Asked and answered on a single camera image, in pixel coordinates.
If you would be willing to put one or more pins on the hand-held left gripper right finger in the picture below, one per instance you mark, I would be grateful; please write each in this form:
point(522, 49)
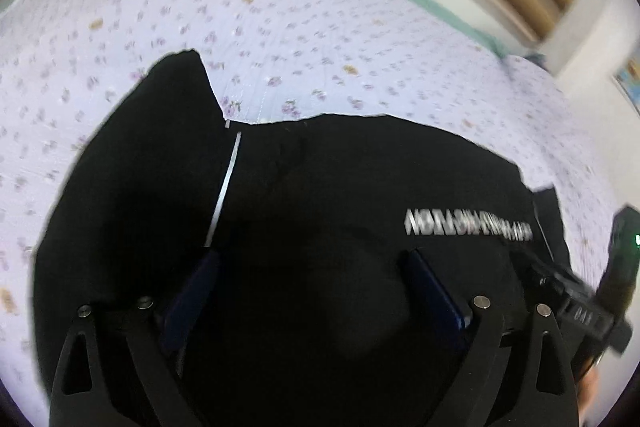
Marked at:
point(436, 297)

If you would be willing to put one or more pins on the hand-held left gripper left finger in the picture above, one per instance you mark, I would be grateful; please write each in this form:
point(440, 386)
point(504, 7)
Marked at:
point(192, 302)

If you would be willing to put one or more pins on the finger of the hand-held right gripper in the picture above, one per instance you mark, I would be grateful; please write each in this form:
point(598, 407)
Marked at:
point(537, 264)

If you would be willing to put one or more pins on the black hooded jacket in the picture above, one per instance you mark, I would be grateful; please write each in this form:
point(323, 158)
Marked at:
point(310, 217)

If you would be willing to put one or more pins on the person's right hand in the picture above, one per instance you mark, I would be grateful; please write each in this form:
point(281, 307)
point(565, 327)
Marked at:
point(591, 394)

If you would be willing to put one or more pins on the floral bed sheet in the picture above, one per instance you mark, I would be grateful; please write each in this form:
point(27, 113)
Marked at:
point(150, 7)

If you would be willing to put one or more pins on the colourful wall map poster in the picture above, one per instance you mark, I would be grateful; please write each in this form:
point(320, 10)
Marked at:
point(629, 78)

